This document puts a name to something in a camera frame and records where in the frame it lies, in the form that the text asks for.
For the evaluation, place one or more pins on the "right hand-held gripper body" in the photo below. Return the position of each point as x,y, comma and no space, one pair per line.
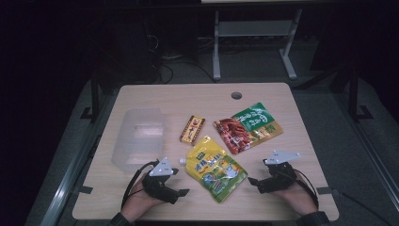
280,177

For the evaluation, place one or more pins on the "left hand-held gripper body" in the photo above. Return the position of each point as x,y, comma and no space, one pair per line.
163,168

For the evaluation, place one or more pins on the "clear plastic container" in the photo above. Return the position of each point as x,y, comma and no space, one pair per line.
138,138

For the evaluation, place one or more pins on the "yellow spout pouch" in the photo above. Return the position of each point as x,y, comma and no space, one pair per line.
215,169

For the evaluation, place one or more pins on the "small brown yellow box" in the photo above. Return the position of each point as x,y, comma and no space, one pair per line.
192,130

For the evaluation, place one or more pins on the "person's right hand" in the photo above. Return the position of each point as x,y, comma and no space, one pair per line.
298,199

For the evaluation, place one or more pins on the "person's left hand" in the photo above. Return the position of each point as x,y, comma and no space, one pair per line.
138,202

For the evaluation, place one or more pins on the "green and red food packet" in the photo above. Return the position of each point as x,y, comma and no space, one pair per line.
247,128

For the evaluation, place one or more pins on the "grey tape strip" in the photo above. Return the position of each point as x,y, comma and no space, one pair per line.
84,190
326,190

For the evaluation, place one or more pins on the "black metal stand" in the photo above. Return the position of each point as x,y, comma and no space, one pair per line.
354,94

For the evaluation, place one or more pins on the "aluminium rail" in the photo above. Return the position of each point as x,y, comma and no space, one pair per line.
370,150
67,175

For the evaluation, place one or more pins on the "white metal table frame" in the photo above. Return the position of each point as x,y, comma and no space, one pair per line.
216,47

